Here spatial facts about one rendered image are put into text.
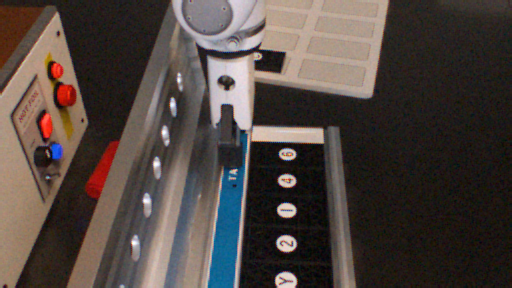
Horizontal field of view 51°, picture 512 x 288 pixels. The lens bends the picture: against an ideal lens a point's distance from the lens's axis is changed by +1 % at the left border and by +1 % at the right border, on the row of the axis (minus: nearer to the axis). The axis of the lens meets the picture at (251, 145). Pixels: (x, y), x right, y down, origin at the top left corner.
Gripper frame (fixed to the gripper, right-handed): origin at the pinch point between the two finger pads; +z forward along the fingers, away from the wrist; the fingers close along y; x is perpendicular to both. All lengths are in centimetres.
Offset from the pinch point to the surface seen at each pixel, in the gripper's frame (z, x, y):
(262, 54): 2.1, -3.1, 24.4
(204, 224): 2.2, 2.3, -13.1
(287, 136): 1.1, -7.4, 2.2
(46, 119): -7.7, 20.9, -6.6
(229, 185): 2.1, -0.1, -6.6
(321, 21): 3.2, -13.7, 38.4
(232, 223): 2.1, -1.0, -12.8
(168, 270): -4.7, 3.9, -24.4
